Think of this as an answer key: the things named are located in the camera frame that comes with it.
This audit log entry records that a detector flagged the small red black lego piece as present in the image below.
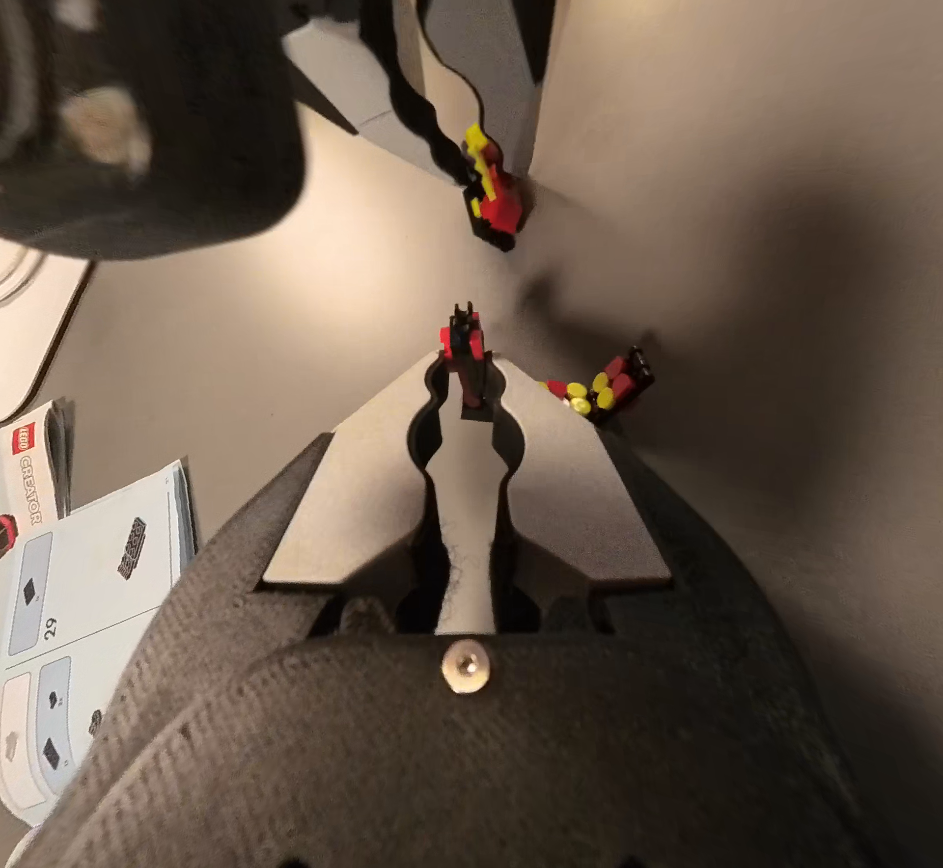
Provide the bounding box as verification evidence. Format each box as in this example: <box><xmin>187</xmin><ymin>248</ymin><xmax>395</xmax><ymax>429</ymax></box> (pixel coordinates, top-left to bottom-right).
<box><xmin>440</xmin><ymin>301</ymin><xmax>492</xmax><ymax>421</ymax></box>

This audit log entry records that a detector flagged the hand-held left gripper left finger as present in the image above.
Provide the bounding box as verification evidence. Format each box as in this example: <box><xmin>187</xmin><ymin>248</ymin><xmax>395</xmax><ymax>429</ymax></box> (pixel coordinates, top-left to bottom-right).
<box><xmin>260</xmin><ymin>353</ymin><xmax>453</xmax><ymax>587</ymax></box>

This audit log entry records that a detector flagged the white rounded side table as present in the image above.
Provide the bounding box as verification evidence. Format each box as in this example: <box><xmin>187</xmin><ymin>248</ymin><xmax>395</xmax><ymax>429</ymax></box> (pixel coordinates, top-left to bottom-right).
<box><xmin>0</xmin><ymin>249</ymin><xmax>98</xmax><ymax>422</ymax></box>

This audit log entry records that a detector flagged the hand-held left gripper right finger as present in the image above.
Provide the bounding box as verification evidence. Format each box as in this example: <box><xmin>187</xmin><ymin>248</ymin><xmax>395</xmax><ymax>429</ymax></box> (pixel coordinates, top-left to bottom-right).
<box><xmin>489</xmin><ymin>358</ymin><xmax>673</xmax><ymax>587</ymax></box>

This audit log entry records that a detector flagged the red yellow black lego assembly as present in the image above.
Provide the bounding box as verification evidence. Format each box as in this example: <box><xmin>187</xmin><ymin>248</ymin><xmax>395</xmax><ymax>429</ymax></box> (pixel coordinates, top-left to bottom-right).
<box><xmin>460</xmin><ymin>123</ymin><xmax>529</xmax><ymax>252</ymax></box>

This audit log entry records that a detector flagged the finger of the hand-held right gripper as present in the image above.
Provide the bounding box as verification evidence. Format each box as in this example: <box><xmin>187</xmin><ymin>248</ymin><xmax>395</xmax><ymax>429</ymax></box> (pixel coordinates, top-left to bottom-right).
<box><xmin>282</xmin><ymin>0</ymin><xmax>486</xmax><ymax>188</ymax></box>
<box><xmin>423</xmin><ymin>0</ymin><xmax>550</xmax><ymax>177</ymax></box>

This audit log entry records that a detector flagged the long lego strip assembly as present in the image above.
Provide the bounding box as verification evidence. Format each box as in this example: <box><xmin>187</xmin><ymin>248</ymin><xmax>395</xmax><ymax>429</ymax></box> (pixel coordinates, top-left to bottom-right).
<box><xmin>538</xmin><ymin>345</ymin><xmax>657</xmax><ymax>429</ymax></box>

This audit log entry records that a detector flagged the open lego instruction booklet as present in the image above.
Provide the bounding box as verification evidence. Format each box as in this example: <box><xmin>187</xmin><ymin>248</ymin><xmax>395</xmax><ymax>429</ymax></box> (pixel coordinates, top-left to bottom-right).
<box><xmin>0</xmin><ymin>459</ymin><xmax>198</xmax><ymax>828</ymax></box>

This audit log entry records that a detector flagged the closed lego instruction booklet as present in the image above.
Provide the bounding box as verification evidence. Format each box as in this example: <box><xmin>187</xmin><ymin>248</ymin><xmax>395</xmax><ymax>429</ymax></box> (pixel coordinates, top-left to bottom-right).
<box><xmin>0</xmin><ymin>397</ymin><xmax>76</xmax><ymax>556</ymax></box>

